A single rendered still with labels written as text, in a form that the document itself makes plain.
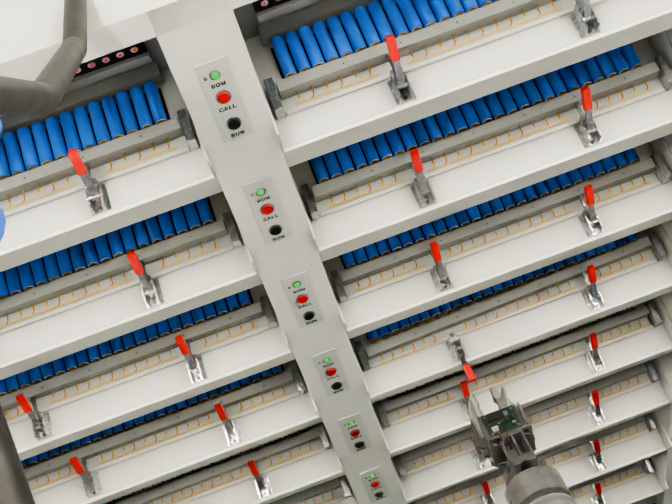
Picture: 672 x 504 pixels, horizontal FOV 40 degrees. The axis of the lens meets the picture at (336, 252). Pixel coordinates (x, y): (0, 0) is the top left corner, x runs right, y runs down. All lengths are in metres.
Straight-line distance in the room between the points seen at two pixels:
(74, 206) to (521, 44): 0.64
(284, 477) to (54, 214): 0.81
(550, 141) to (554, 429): 0.81
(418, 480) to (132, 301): 0.87
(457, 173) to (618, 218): 0.33
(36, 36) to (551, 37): 0.67
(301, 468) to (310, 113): 0.84
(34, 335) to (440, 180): 0.65
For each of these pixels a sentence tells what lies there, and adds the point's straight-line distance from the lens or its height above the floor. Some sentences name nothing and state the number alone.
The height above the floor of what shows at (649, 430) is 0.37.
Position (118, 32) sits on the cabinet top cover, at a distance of 1.12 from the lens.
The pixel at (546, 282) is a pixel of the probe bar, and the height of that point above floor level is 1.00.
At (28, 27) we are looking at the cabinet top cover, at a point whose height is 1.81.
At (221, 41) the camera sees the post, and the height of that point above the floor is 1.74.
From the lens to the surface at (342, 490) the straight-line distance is 2.05.
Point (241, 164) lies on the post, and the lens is 1.25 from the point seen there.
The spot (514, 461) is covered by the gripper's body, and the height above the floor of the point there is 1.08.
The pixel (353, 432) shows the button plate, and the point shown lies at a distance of 1.76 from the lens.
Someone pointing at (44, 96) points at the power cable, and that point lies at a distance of 0.71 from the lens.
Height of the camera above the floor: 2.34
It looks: 46 degrees down
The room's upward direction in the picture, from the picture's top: 18 degrees counter-clockwise
